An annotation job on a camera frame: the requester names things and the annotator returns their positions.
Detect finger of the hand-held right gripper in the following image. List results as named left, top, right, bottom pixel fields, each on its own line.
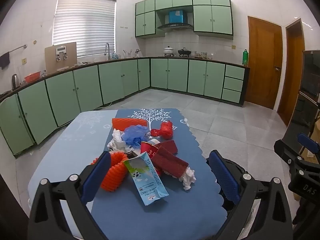
left=274, top=139, right=320, bottom=174
left=297, top=133, right=320, bottom=155

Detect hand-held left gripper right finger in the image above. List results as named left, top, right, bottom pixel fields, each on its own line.
left=208, top=149, right=293, bottom=240

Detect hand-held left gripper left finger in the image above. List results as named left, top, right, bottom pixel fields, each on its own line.
left=27, top=151, right=112, bottom=240

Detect orange foam net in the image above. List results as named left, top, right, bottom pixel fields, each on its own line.
left=91, top=151, right=129, bottom=192
left=112, top=117, right=148, bottom=132

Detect white tissue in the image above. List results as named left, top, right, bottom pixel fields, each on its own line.
left=179, top=167, right=197, bottom=190
left=107, top=129, right=131, bottom=152

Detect blue and white milk carton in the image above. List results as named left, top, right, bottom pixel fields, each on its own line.
left=123, top=152, right=169, bottom=206

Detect blue plastic bag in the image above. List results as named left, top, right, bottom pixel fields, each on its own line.
left=124, top=125, right=148, bottom=147

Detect red paper cup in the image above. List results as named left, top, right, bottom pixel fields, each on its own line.
left=140, top=140, right=160, bottom=158

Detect red plastic bag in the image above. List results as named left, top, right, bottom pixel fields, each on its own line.
left=152, top=120, right=174, bottom=140

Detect light blue tablecloth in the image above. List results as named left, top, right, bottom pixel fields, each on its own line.
left=27, top=110, right=118, bottom=230

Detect dark blue table runner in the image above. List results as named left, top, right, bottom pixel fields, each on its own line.
left=90, top=108, right=228, bottom=240

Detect black glass cabinet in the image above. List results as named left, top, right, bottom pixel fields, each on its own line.
left=281, top=49, right=320, bottom=155

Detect brown wooden door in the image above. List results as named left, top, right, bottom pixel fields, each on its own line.
left=244, top=16, right=283, bottom=110
left=277, top=17, right=306, bottom=127

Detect green lower kitchen cabinets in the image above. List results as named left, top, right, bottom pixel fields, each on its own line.
left=0, top=56, right=250, bottom=155

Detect red plastic basin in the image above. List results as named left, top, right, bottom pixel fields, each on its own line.
left=24, top=71, right=41, bottom=82

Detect metal electric kettle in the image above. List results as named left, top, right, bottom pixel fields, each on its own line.
left=10, top=74, right=21, bottom=90

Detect dark towel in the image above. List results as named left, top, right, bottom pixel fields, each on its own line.
left=0, top=52, right=10, bottom=70

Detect white window blind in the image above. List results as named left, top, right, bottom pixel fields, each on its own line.
left=52, top=0, right=117, bottom=58

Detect metal towel bar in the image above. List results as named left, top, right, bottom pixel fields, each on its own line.
left=7, top=44, right=27, bottom=54

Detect black range hood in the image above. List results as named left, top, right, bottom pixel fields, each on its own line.
left=157, top=23, right=193, bottom=32

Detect green upper wall cabinets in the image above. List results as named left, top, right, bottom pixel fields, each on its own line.
left=135, top=0, right=234, bottom=40

